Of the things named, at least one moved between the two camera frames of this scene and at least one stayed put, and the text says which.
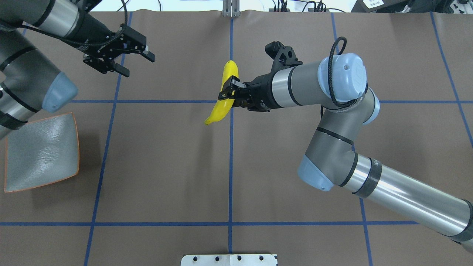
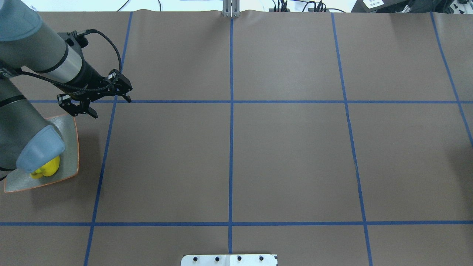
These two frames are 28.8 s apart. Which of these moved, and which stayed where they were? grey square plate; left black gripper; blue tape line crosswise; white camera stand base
Moved: left black gripper
Stayed: blue tape line crosswise; white camera stand base; grey square plate
